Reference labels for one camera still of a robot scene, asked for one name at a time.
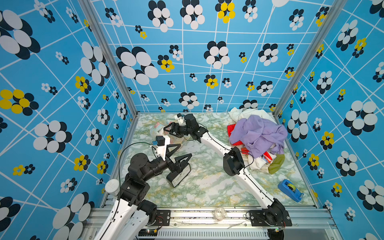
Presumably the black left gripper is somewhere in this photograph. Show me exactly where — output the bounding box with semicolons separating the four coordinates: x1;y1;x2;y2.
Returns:
142;143;191;184

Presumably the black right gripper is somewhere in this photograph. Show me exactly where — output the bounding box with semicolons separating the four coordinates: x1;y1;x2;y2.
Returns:
163;123;194;138

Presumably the cream patterned cloth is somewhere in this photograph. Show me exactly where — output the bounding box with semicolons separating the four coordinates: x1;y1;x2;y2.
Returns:
150;122;182;144

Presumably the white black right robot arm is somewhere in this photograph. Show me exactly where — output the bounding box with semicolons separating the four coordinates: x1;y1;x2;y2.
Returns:
163;114;292;227

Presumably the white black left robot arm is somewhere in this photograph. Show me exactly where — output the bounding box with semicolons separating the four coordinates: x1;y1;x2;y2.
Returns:
95;144;192;240

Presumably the white cloth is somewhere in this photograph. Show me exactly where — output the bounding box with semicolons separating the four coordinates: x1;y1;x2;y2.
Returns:
229;108;275;123

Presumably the red cloth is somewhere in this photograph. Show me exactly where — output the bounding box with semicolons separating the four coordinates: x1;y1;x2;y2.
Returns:
226;124;274;163

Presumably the purple cloth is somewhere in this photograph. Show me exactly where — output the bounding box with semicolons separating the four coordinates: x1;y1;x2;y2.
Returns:
229;119;288;158

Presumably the green cloth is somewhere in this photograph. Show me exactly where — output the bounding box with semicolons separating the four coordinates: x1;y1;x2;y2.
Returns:
268;155;285;175

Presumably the black rectangular clock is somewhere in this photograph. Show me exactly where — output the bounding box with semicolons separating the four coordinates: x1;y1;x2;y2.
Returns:
167;164;191;188

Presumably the clear plastic wrapper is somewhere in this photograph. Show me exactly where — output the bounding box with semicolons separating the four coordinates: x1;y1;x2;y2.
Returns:
213;207;227;221

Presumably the white round jar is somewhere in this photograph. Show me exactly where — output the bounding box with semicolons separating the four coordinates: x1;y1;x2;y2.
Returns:
105;179;121;197

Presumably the blue tape dispenser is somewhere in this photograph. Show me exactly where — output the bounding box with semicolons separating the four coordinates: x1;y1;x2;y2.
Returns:
278;180;304;203

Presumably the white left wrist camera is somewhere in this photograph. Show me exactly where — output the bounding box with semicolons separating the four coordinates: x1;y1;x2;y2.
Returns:
152;136;171;161

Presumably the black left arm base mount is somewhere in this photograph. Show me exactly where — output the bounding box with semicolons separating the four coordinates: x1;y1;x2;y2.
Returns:
147;210;171;227

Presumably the aluminium front rail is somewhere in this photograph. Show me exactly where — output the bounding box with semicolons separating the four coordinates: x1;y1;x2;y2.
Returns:
80;206;343;240

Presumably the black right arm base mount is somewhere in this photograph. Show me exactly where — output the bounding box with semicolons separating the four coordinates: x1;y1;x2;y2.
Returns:
246;210;293;227

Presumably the aluminium corner post left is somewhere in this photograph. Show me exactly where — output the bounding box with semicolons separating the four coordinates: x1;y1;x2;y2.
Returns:
78;0;138;116

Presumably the aluminium corner post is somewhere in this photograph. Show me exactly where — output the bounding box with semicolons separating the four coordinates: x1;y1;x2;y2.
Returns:
78;0;138;116
273;0;349;116

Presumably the aluminium corner post right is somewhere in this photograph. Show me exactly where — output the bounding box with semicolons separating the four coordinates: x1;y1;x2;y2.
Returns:
273;0;349;116

